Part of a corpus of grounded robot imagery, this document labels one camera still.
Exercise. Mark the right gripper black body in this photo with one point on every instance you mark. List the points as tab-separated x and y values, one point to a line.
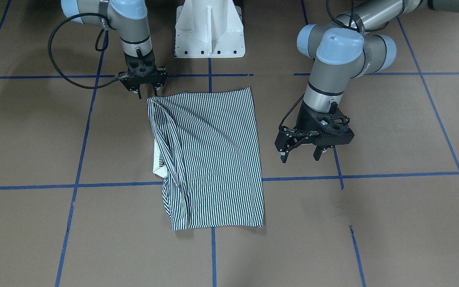
130	84

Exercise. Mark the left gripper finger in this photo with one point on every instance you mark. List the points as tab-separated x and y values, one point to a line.
319	150
286	147

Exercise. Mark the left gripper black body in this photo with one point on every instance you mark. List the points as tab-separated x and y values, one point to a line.
306	118

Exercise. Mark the striped polo shirt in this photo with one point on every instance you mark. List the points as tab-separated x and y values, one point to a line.
209	158

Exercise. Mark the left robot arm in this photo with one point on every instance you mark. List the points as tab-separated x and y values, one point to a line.
344	48

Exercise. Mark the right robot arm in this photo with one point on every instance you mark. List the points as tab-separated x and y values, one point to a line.
130	19

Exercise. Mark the white pedestal column base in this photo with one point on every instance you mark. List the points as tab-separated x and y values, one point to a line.
209	29

